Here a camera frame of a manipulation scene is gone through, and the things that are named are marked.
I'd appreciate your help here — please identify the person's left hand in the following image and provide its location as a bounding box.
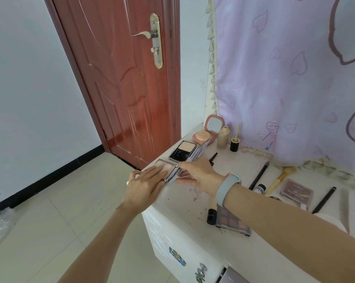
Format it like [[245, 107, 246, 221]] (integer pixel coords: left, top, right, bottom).
[[118, 165, 169, 217]]

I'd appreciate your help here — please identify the person's right hand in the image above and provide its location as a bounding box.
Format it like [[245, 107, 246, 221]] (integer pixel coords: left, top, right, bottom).
[[174, 157, 228, 198]]

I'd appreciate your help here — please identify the silver square palette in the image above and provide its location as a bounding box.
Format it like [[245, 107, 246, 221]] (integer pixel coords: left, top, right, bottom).
[[140, 158, 193, 185]]

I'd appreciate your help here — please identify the dark grey palette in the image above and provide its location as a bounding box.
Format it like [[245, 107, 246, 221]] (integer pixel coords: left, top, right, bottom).
[[168, 138, 211, 162]]

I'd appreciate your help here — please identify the beige concealer tube black cap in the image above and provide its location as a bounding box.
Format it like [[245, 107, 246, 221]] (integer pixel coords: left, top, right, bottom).
[[206, 200, 218, 226]]

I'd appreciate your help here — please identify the beige foundation bottle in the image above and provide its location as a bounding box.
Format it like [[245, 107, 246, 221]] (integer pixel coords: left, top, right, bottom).
[[216, 125, 231, 150]]

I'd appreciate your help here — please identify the black foundation bottle cap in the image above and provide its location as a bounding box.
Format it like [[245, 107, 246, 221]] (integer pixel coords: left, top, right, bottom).
[[230, 124, 240, 153]]

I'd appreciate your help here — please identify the pink cushion compact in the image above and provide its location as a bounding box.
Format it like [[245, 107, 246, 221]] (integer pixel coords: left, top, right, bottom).
[[192, 114, 225, 146]]

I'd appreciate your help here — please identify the black eyeliner pencil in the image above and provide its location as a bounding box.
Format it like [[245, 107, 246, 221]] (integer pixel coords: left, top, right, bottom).
[[249, 162, 270, 191]]

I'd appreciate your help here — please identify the orange brown eyeshadow palette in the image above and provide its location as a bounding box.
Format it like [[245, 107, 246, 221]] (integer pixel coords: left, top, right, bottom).
[[216, 203, 252, 237]]

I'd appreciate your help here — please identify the yellow handled makeup brush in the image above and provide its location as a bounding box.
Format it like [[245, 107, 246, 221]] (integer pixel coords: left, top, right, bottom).
[[264, 166, 296, 197]]

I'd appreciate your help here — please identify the small red blush palette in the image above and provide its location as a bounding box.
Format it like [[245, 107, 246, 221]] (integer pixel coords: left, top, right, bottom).
[[280, 178, 314, 210]]

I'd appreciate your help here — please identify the wooden drawer lilac front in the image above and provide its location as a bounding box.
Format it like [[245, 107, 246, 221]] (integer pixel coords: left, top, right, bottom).
[[216, 266, 250, 283]]

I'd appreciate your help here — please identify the person's right forearm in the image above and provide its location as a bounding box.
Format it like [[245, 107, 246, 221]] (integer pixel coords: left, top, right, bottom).
[[224, 184, 355, 283]]

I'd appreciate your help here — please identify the person's left forearm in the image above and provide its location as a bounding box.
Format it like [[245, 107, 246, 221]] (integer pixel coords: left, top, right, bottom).
[[58, 204, 140, 283]]

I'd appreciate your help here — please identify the white smartwatch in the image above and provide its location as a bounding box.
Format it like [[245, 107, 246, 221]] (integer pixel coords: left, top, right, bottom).
[[215, 173, 242, 207]]

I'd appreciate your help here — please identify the white table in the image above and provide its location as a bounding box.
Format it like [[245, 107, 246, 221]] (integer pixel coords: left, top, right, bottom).
[[141, 123, 355, 283]]

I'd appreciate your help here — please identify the blue cabinet sticker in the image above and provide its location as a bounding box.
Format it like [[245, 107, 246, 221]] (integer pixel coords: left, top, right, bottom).
[[168, 247, 187, 267]]

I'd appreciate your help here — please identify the brown wooden door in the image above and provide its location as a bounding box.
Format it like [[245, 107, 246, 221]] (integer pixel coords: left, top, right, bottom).
[[43, 0, 181, 170]]

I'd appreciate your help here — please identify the lilac cartoon cloth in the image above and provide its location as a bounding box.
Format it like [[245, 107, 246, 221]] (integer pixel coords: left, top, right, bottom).
[[205, 0, 355, 177]]

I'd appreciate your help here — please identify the metal cabinet handle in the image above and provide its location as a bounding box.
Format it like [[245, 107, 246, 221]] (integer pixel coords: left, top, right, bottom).
[[195, 263, 208, 283]]

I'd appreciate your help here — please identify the brass door handle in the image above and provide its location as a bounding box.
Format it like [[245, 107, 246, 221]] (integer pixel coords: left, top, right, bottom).
[[131, 13, 164, 70]]

